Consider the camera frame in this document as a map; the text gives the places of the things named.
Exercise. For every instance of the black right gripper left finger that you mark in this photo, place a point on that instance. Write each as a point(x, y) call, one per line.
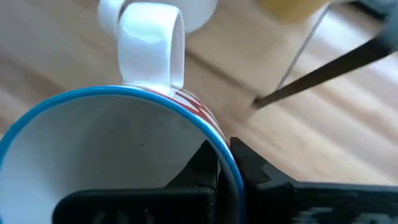
point(155, 205)

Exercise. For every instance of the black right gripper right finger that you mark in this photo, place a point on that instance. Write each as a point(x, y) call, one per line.
point(311, 205)

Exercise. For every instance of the white mug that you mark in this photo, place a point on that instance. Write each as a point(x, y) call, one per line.
point(93, 140)

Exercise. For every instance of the dark green mug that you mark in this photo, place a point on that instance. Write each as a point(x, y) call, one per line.
point(199, 15)

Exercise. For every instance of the yellow mug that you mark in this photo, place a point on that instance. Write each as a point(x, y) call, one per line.
point(292, 7)

